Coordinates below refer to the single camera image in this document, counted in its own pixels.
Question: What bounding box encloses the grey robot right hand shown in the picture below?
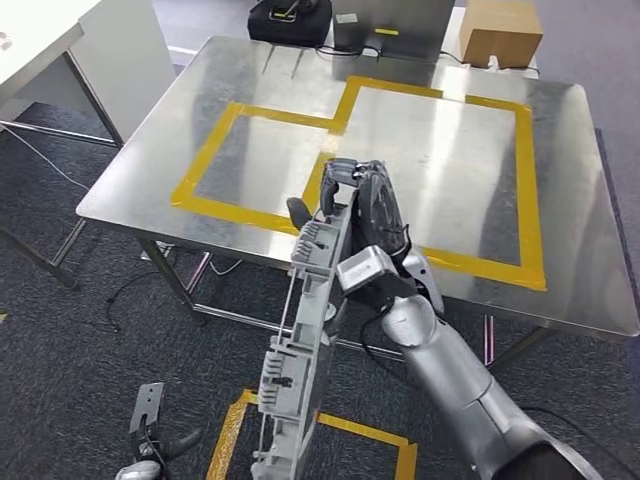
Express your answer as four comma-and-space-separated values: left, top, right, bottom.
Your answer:
287, 157, 411, 260

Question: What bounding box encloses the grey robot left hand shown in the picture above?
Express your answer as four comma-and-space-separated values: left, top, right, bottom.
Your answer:
142, 423, 204, 465

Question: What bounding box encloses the silver plastic wheel cover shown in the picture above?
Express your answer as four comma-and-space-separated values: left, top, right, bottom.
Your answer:
250, 201, 362, 480

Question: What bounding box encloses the stainless steel workbench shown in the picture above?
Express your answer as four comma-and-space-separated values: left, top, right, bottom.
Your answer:
0, 34, 640, 372

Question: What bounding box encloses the grey equipment case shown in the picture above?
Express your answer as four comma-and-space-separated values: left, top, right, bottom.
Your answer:
332, 0, 456, 64

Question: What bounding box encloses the black bag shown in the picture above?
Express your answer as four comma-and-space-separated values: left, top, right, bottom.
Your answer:
247, 0, 334, 48

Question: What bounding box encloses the brown cardboard box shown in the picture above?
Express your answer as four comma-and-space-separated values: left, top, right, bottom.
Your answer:
459, 0, 544, 70

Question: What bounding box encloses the white desk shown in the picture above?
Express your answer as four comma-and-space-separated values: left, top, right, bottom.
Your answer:
0, 0, 177, 150

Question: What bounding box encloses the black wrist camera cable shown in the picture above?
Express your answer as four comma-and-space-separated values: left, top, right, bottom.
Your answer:
358, 301, 401, 372

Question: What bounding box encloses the black floor cable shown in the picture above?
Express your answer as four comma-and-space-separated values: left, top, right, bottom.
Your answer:
105, 264, 176, 333

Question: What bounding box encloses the white power strip cable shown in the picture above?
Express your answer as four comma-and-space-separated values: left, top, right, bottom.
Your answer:
208, 256, 245, 278

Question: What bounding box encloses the white floor cable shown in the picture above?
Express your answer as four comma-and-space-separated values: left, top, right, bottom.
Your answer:
0, 124, 91, 193

